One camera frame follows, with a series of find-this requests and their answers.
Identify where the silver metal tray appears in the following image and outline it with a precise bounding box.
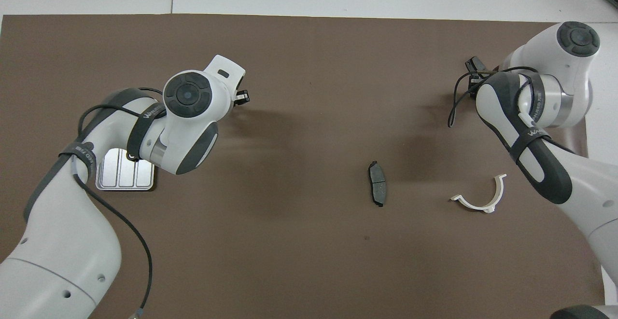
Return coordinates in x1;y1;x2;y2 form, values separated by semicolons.
96;148;156;192

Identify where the brown table mat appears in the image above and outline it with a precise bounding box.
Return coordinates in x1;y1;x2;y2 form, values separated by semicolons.
0;14;607;319

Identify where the white curved plastic clip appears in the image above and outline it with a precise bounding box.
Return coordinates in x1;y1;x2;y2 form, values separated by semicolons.
450;174;507;213

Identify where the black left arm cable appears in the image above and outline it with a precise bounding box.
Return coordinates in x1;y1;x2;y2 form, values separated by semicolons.
58;86;167;319

